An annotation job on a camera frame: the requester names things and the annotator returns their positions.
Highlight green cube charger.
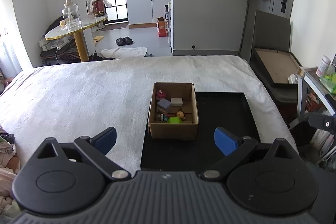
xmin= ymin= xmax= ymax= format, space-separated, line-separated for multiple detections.
xmin=167 ymin=116 xmax=184 ymax=125

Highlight black frame with brown backing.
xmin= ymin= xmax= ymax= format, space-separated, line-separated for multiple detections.
xmin=249 ymin=47 xmax=303 ymax=88

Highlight black waste bin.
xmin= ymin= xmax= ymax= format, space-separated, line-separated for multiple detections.
xmin=289 ymin=121 xmax=317 ymax=159

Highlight brown cardboard box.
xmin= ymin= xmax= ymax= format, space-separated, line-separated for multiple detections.
xmin=148 ymin=82 xmax=199 ymax=141

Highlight clear glass jar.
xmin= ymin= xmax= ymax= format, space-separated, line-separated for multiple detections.
xmin=62 ymin=0 xmax=80 ymax=31

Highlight white kitchen cabinet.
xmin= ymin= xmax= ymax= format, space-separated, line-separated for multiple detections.
xmin=125 ymin=0 xmax=171 ymax=25

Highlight pink and white jar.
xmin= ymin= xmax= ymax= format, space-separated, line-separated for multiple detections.
xmin=315 ymin=55 xmax=332 ymax=78

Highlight red tin can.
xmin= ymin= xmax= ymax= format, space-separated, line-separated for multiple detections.
xmin=88 ymin=0 xmax=112 ymax=19

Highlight white desk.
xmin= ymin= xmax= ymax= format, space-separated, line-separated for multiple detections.
xmin=296 ymin=66 xmax=336 ymax=123

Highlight green plastic bag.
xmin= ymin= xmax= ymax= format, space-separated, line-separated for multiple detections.
xmin=319 ymin=73 xmax=336 ymax=95

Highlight dark grey panel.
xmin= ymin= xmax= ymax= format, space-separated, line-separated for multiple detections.
xmin=253 ymin=10 xmax=292 ymax=57

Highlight black tray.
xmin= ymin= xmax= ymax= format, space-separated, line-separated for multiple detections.
xmin=140 ymin=92 xmax=261 ymax=171

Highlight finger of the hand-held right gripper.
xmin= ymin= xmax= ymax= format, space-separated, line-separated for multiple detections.
xmin=308 ymin=112 xmax=336 ymax=135

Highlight white towel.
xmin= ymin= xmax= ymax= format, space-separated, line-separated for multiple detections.
xmin=100 ymin=47 xmax=148 ymax=59

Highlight purple grey cube toy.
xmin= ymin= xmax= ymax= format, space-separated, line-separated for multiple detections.
xmin=157 ymin=98 xmax=173 ymax=110

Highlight orange carton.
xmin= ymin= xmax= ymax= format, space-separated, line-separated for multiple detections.
xmin=156 ymin=17 xmax=169 ymax=38

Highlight clutter under round table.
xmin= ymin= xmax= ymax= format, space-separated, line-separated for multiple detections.
xmin=38 ymin=35 xmax=76 ymax=63

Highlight black door handle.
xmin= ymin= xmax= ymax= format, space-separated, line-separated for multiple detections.
xmin=274 ymin=0 xmax=289 ymax=13

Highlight round gold-rimmed table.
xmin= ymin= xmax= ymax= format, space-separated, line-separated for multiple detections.
xmin=44 ymin=14 xmax=109 ymax=62

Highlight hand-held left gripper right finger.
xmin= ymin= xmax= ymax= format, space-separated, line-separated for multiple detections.
xmin=200 ymin=127 xmax=300 ymax=180

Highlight red basket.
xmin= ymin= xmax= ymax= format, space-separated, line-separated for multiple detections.
xmin=306 ymin=92 xmax=324 ymax=112

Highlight pile of pale clothes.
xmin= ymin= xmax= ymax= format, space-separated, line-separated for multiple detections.
xmin=0 ymin=126 xmax=21 ymax=215

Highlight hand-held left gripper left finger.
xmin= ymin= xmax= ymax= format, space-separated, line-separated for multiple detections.
xmin=34 ymin=127 xmax=132 ymax=182

